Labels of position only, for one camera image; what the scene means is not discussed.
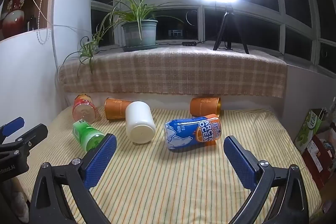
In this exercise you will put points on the person's left forearm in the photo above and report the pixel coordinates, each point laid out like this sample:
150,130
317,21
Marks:
18,200

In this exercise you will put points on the black tripod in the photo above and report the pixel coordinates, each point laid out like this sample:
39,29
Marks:
225,27

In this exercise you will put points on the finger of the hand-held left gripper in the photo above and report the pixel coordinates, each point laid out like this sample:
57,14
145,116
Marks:
34,134
13,126

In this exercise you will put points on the green printed box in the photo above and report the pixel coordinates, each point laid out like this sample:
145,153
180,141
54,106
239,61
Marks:
309,127

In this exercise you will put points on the yellow striped cloth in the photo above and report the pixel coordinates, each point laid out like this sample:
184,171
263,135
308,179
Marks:
157,174

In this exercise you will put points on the red and white vase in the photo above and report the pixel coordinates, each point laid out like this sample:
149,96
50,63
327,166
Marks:
13,19

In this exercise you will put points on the plaid beige blanket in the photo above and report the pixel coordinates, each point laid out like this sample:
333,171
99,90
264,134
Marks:
170,71

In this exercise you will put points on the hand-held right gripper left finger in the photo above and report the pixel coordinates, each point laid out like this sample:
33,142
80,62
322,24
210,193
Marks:
101,161

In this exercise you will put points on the green plastic bottle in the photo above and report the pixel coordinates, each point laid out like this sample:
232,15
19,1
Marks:
85,134

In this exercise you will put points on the white window frame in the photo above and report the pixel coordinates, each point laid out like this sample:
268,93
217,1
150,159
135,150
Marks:
168,1

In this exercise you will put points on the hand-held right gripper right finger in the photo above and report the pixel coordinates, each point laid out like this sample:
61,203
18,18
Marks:
240,162

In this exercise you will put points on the white plastic jar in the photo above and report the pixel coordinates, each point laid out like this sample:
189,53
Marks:
139,121

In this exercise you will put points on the orange paper cup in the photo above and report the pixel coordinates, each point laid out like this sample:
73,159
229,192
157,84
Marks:
204,106
115,108

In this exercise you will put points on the blue Arctic Ocean can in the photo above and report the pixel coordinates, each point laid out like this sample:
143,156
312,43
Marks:
189,134

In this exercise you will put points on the red cardboard box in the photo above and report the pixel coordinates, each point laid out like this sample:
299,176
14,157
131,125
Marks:
317,158

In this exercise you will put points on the red printed cup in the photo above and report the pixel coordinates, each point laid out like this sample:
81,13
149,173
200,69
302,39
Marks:
84,107

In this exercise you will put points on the dark plant saucer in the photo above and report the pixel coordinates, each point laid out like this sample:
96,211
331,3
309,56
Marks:
141,47

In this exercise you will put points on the potted spider plant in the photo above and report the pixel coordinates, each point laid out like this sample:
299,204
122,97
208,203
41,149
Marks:
139,32

